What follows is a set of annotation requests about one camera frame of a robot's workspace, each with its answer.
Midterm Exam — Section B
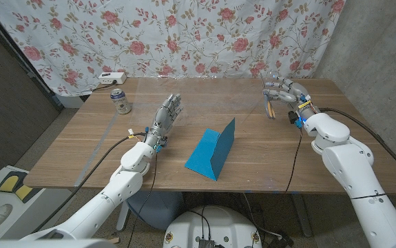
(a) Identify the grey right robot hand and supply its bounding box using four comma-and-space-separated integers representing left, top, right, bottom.
262, 74, 321, 121

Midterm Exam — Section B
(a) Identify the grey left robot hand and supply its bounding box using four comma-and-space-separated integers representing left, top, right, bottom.
145, 93, 184, 152

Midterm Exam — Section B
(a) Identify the silver beverage can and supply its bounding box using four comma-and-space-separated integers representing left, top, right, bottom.
110, 88, 132, 115

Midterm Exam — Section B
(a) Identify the blue folded paper card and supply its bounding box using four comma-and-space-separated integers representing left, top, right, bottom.
184, 117, 236, 182

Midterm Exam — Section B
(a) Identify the white power strip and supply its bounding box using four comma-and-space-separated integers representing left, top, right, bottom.
98, 72, 127, 85

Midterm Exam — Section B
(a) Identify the floral rose backdrop cloth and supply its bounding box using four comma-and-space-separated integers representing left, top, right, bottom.
0, 0, 346, 97

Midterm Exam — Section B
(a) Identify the grey stool with white legs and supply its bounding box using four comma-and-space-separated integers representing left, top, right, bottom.
116, 191, 185, 231

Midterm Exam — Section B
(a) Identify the grey table leg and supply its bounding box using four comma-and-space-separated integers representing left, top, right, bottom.
290, 192, 314, 238

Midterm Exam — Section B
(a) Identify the white robot torso base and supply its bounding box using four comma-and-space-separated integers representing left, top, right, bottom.
163, 205, 263, 248

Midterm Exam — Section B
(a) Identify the black power adapter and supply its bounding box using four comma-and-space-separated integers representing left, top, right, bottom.
268, 230, 295, 248

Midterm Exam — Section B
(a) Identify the white floor platform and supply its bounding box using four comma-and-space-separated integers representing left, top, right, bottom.
0, 165, 76, 242

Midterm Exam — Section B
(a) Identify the yellow black foot pedal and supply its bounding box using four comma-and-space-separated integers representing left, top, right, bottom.
0, 171, 43, 204

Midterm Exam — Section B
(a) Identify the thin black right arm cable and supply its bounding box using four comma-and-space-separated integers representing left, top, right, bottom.
283, 127, 304, 194

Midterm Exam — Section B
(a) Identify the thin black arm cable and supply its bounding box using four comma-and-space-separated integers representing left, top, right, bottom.
127, 153, 159, 248
283, 127, 304, 194

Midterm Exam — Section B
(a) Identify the black power strip cord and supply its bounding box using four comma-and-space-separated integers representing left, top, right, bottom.
90, 79, 118, 93

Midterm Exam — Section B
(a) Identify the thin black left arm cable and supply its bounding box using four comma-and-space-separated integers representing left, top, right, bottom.
127, 153, 159, 248

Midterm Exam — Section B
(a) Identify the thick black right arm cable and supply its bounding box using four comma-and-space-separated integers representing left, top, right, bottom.
317, 107, 396, 187

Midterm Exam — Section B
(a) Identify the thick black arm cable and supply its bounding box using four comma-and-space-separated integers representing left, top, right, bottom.
32, 132, 149, 234
317, 107, 396, 187

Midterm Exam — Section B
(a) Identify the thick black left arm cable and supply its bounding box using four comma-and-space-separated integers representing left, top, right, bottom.
32, 132, 149, 234

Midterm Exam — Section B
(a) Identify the black torso cable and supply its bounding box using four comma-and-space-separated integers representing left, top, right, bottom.
187, 205, 212, 240

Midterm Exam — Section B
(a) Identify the black door frame strip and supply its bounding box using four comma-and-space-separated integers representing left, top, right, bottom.
0, 5, 64, 112

